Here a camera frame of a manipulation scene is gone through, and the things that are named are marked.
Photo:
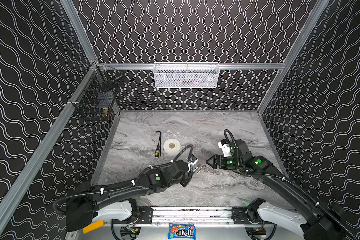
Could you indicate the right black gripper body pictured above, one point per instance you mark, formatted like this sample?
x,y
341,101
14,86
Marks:
x,y
217,161

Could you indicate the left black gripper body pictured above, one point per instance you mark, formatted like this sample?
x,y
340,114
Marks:
x,y
185,174

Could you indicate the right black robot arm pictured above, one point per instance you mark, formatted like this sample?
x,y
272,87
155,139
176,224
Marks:
x,y
312,221

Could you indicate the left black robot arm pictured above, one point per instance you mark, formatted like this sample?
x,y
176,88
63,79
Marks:
x,y
89,204

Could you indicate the black hex key tool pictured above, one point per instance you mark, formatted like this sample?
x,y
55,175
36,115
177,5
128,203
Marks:
x,y
159,146

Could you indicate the white tape roll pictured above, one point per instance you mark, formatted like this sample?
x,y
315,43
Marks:
x,y
171,146

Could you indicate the blue candy bag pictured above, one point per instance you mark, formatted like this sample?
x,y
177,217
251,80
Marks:
x,y
182,231

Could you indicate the brass object in black basket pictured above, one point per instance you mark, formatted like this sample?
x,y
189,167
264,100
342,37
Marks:
x,y
105,112

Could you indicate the yellow block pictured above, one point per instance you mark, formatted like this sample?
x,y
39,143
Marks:
x,y
93,226

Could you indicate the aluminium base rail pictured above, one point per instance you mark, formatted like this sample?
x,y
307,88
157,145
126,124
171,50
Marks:
x,y
219,216

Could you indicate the white mesh wall basket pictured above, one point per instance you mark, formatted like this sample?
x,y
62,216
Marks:
x,y
183,75

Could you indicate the black wire wall basket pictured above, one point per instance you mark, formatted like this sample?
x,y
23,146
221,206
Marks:
x,y
100,92

